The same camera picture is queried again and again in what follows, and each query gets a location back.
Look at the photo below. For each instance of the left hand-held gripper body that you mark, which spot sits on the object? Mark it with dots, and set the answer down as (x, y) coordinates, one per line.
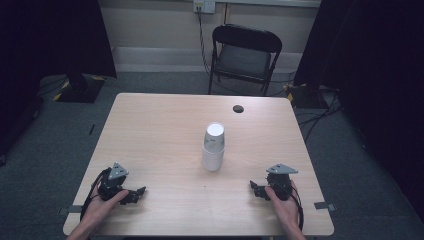
(111, 185)

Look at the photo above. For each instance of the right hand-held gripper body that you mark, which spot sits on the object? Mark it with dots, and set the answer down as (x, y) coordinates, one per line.
(281, 186)

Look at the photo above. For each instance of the person's right hand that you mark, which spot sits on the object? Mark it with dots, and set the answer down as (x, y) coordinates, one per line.
(286, 210)

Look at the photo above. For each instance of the person's left hand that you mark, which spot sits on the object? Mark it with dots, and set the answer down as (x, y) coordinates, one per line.
(100, 208)

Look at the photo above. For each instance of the black stand base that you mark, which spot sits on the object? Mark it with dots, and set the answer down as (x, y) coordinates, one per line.
(80, 88)
(305, 96)

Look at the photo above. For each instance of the black folding chair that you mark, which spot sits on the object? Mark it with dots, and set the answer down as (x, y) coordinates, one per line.
(245, 56)

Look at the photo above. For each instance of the black curtain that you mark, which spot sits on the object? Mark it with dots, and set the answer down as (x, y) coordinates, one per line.
(376, 66)
(40, 40)

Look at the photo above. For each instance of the white wall socket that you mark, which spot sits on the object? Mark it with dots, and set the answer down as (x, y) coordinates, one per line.
(204, 6)

